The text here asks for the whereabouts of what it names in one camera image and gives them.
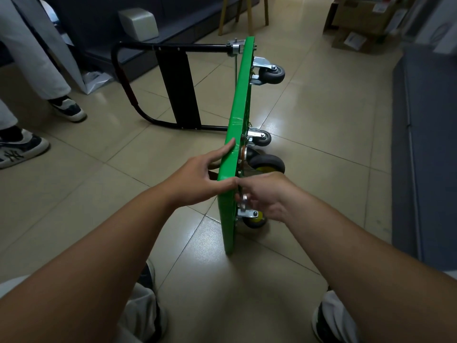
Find person's right hand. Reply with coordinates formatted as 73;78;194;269
235;171;308;224

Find person's left hand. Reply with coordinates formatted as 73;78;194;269
159;138;239;210

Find green platform trolley deck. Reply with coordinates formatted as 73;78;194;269
110;36;258;256

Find person's right forearm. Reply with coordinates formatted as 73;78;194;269
287;194;457;343

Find person's left forearm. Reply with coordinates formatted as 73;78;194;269
0;187;178;343

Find person's dark shoe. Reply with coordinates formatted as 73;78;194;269
137;260;169;342
311;287;343;343

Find person's light trousers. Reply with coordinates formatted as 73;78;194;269
0;270;457;343

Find white box on shelf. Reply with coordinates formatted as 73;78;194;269
118;7;160;42

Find wooden stool legs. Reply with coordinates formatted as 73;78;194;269
218;0;269;37

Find open cardboard box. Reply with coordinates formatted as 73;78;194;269
323;0;407;34

